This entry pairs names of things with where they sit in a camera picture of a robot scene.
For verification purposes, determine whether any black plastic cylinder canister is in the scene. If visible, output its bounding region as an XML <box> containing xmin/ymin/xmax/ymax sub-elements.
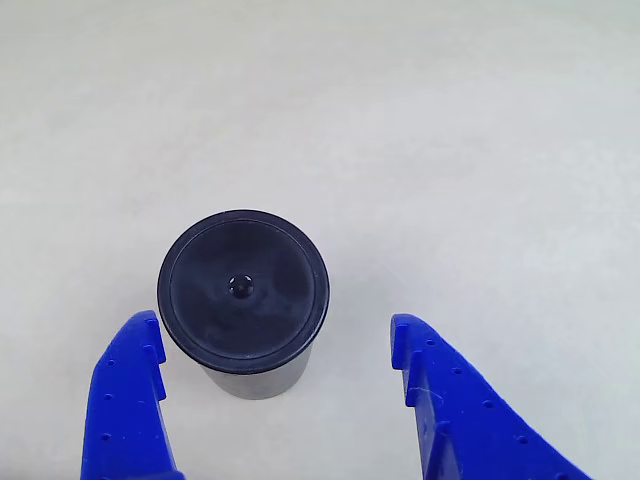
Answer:
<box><xmin>156</xmin><ymin>208</ymin><xmax>332</xmax><ymax>401</ymax></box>

